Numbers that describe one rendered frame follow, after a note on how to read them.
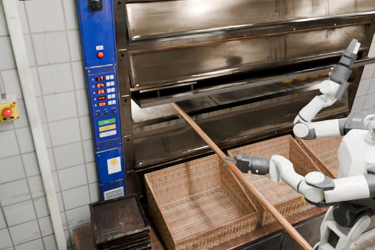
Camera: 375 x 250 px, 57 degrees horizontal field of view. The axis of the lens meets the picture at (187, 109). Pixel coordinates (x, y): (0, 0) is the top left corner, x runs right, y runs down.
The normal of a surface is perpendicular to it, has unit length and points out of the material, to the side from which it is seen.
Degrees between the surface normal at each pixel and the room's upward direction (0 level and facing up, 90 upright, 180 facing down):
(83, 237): 0
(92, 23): 90
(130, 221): 0
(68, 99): 90
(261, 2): 70
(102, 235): 0
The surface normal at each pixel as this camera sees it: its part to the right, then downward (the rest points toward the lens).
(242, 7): 0.42, 0.12
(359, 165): -0.80, 0.19
